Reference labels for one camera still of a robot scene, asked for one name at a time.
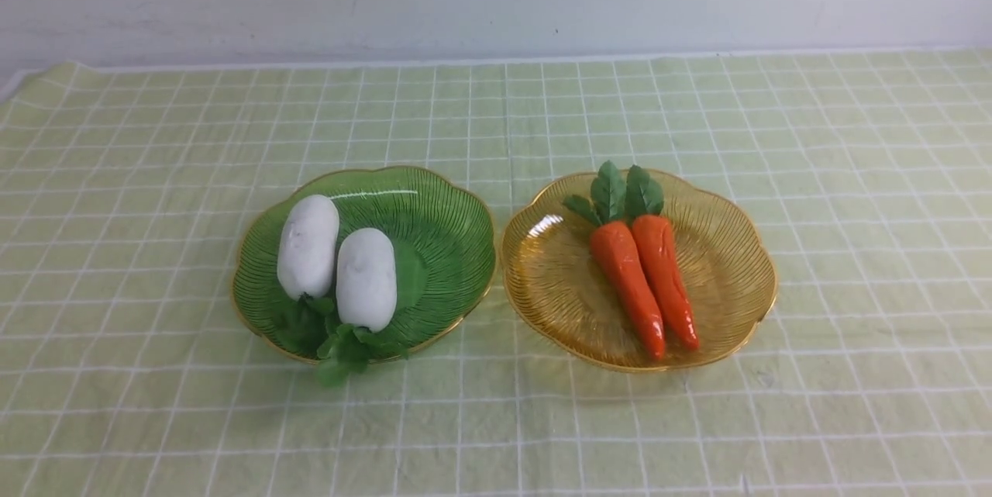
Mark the green plastic ribbed plate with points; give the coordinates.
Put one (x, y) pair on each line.
(445, 244)

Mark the amber plastic ribbed plate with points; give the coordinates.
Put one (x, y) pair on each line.
(554, 284)

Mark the white toy radish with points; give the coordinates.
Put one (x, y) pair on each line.
(366, 299)
(306, 261)

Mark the green checkered tablecloth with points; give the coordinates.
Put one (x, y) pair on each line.
(125, 371)

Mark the orange toy carrot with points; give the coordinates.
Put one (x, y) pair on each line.
(614, 249)
(654, 239)

